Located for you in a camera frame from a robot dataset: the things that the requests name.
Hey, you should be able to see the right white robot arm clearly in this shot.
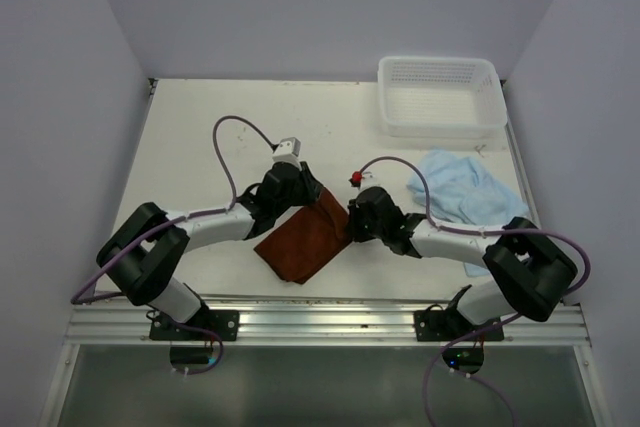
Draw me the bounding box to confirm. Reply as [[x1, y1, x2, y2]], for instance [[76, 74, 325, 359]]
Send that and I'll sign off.
[[348, 186, 578, 340]]

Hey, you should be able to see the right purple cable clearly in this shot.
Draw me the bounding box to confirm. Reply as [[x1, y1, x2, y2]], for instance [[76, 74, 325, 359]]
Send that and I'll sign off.
[[359, 156, 592, 427]]

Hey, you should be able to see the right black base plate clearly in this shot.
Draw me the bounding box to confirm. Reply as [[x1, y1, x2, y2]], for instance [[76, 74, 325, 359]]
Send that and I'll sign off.
[[413, 304, 505, 342]]

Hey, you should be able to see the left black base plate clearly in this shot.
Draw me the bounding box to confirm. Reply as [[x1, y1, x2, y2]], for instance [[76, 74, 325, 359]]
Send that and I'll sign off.
[[146, 309, 240, 342]]

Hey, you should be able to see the purple cable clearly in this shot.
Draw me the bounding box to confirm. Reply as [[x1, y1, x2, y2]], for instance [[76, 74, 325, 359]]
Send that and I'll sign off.
[[359, 156, 592, 427], [69, 115, 276, 378]]

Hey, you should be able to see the rust brown towel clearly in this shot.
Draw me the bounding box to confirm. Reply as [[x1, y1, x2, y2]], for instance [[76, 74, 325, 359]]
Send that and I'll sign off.
[[254, 188, 352, 285]]

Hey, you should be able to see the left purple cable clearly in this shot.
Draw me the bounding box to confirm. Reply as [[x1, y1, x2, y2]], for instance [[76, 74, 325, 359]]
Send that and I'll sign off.
[[69, 115, 276, 378]]

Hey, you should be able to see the aluminium mounting rail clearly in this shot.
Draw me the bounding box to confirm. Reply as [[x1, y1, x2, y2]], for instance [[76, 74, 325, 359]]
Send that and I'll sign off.
[[64, 296, 591, 347]]

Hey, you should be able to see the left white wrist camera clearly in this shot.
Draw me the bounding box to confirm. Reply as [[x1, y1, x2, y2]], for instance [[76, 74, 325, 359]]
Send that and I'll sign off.
[[272, 137, 301, 170]]

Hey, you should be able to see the white plastic basket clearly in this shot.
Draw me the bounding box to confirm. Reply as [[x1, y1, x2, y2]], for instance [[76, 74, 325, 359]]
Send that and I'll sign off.
[[377, 56, 508, 140]]

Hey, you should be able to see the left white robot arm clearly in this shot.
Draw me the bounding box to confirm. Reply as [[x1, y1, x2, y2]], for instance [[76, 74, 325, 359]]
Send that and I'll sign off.
[[96, 162, 323, 340]]

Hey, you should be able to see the light blue towel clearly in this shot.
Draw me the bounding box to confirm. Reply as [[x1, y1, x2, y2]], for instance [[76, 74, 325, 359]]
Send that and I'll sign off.
[[404, 148, 529, 278]]

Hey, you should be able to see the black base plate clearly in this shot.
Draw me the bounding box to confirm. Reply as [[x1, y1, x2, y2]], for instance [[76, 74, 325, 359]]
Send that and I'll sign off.
[[146, 309, 240, 342], [413, 304, 505, 342]]

